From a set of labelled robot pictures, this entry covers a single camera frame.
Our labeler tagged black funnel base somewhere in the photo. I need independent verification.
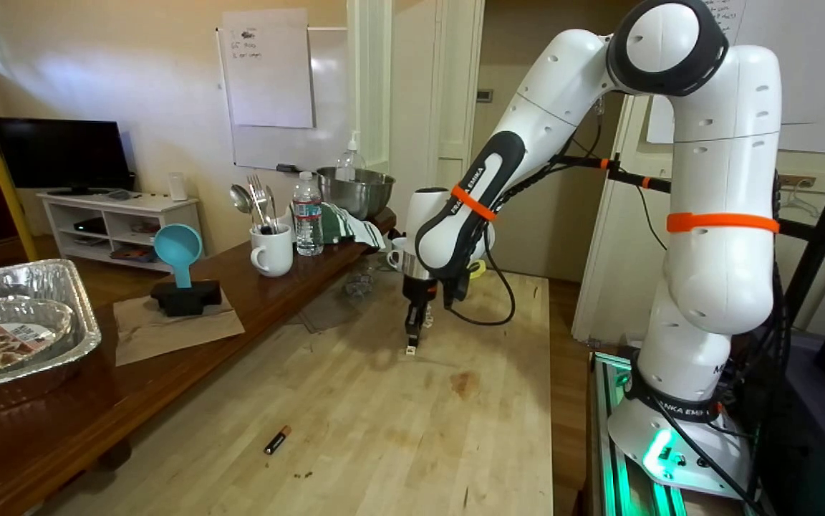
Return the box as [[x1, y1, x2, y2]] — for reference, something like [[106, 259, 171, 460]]
[[152, 281, 221, 315]]

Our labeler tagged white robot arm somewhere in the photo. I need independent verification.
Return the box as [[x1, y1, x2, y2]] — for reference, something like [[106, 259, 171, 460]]
[[413, 0, 781, 500]]

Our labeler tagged aluminium foil tray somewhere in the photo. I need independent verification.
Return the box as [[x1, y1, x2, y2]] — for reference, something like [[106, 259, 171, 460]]
[[0, 259, 100, 388]]

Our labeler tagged clear water bottle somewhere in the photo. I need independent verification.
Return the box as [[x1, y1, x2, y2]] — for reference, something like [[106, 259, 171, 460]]
[[292, 172, 324, 257]]

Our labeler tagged white tv stand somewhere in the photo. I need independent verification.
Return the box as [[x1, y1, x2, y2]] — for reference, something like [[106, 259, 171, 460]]
[[42, 196, 199, 274]]

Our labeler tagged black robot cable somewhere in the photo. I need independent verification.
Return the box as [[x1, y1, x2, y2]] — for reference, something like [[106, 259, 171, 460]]
[[443, 238, 520, 330]]

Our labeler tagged hand sanitizer pump bottle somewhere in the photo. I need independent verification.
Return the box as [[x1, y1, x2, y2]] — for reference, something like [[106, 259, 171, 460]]
[[335, 133, 357, 185]]

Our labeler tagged green striped towel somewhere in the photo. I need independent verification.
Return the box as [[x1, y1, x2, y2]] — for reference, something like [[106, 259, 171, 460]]
[[320, 203, 387, 251]]

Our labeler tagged black television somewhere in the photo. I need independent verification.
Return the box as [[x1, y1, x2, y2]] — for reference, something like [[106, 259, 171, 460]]
[[0, 117, 133, 189]]

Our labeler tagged white ceramic mug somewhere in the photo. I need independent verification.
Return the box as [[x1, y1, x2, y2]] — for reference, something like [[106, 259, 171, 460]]
[[249, 226, 292, 278]]

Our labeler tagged blue plastic funnel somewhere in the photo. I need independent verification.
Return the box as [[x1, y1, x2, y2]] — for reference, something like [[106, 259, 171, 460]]
[[155, 225, 202, 289]]

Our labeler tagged brown cardboard sheet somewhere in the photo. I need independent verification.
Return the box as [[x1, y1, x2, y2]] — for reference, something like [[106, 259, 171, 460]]
[[112, 295, 244, 368]]

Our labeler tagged steel mixing bowl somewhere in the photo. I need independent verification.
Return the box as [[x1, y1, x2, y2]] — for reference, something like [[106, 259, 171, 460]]
[[320, 168, 391, 219]]

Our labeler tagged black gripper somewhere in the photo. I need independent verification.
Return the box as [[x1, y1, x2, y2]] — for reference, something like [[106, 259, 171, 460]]
[[404, 278, 434, 350]]

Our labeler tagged wall whiteboard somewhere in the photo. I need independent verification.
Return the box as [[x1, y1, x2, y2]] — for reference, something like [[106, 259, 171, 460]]
[[216, 10, 352, 171]]

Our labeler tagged black marker pen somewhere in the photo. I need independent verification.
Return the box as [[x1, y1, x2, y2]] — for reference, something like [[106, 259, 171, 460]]
[[262, 427, 292, 456]]

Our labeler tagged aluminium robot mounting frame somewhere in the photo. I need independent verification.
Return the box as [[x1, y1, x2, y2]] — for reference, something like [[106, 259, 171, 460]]
[[589, 353, 754, 516]]

